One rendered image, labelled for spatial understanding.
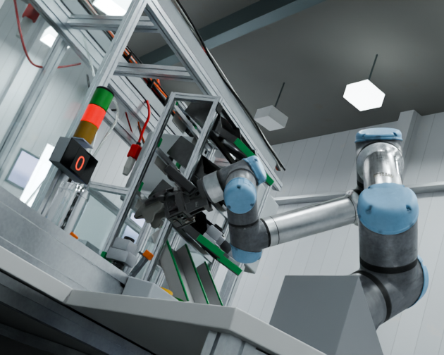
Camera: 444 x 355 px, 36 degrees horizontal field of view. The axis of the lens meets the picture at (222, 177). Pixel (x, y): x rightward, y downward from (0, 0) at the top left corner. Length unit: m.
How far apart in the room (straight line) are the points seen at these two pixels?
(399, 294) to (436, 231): 9.58
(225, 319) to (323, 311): 0.48
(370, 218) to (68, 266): 0.59
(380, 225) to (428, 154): 10.56
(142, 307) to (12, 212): 0.34
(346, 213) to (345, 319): 0.55
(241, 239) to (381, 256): 0.41
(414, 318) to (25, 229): 9.52
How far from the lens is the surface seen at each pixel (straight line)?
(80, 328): 1.33
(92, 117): 1.77
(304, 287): 1.37
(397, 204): 1.35
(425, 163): 11.84
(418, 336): 10.40
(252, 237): 1.65
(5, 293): 1.16
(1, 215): 1.21
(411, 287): 1.43
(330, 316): 1.28
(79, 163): 1.74
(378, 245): 1.37
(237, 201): 1.58
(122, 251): 1.76
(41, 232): 1.29
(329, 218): 1.73
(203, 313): 0.88
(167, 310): 0.95
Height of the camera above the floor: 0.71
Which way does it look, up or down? 20 degrees up
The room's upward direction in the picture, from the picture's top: 21 degrees clockwise
